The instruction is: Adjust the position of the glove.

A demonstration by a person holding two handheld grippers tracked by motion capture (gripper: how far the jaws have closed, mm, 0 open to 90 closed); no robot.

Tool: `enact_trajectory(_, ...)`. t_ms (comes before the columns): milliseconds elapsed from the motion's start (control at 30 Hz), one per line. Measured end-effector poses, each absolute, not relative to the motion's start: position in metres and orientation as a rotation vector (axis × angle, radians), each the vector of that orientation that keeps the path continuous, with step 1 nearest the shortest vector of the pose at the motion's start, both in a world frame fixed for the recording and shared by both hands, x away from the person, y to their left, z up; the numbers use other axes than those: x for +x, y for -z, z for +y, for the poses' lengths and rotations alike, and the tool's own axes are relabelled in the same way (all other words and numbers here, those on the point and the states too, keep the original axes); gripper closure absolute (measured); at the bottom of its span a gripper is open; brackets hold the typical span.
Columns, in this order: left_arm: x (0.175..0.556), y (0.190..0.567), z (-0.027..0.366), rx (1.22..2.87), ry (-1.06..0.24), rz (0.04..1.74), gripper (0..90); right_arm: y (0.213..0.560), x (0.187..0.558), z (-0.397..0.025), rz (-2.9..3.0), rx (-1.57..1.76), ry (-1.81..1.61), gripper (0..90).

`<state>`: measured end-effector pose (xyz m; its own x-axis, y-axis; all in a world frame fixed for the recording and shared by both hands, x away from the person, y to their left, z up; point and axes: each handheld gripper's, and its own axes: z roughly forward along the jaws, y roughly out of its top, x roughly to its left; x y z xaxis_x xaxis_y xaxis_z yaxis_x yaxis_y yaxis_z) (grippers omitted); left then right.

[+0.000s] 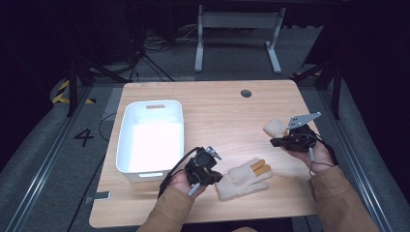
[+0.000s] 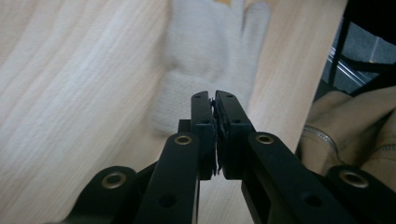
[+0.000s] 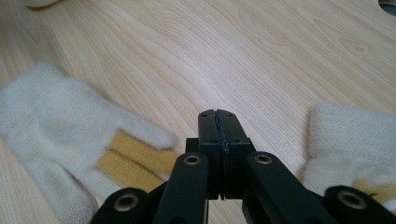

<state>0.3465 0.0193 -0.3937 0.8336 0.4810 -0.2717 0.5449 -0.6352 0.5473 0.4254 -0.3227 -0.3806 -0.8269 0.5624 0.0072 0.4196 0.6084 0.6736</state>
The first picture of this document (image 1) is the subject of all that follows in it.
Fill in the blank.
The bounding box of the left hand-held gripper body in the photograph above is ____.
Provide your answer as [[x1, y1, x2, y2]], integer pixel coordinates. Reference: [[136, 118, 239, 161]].
[[184, 145, 223, 198]]

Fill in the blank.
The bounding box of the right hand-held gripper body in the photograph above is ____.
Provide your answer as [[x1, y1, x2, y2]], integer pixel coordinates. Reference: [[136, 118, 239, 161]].
[[280, 111, 323, 162]]

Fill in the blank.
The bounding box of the beige glove with orange fingers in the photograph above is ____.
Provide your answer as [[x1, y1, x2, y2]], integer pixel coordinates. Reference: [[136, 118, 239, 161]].
[[215, 157, 274, 202], [263, 118, 290, 138]]

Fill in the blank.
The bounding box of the white plastic bin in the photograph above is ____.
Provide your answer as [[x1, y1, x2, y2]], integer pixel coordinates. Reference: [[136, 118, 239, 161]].
[[115, 99, 186, 184]]

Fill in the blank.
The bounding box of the person's right hand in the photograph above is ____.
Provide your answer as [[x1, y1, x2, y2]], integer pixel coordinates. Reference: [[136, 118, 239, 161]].
[[285, 141, 337, 177]]

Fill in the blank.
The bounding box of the person's left hand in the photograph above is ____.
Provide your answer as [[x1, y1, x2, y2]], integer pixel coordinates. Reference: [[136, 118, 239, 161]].
[[168, 170, 208, 199]]

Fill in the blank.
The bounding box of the black metal stand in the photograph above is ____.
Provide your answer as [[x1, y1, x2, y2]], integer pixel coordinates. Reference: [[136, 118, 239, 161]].
[[289, 57, 344, 121], [65, 54, 132, 118]]

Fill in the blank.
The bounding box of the yellow black hazard tape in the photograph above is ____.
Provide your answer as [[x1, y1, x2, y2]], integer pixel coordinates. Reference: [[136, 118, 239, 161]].
[[51, 79, 97, 105]]

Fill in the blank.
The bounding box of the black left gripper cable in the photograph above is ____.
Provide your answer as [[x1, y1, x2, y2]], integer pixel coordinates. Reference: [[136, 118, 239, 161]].
[[158, 146, 205, 199]]

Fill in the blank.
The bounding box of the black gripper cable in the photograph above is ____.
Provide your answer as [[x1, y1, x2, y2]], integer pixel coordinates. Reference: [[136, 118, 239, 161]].
[[310, 130, 339, 167], [158, 146, 205, 199]]

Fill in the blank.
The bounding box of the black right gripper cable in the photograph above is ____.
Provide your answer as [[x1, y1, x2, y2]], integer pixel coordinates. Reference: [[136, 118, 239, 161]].
[[310, 130, 339, 167]]

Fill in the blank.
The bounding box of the thin grey right gripper cable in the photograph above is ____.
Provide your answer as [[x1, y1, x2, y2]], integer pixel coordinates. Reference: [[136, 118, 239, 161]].
[[308, 159, 336, 178]]

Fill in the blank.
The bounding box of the small metal table bracket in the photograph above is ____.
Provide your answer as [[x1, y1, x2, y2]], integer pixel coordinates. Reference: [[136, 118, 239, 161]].
[[83, 190, 112, 205]]

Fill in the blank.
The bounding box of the black cable on floor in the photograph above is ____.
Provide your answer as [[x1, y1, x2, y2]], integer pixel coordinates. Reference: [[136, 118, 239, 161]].
[[65, 111, 118, 232]]

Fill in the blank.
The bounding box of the grey metal table frame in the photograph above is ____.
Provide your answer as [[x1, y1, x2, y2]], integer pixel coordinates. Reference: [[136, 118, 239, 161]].
[[193, 4, 287, 74]]

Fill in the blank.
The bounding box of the bundle of floor cables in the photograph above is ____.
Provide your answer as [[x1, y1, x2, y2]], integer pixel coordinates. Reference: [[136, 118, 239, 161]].
[[129, 23, 202, 82]]

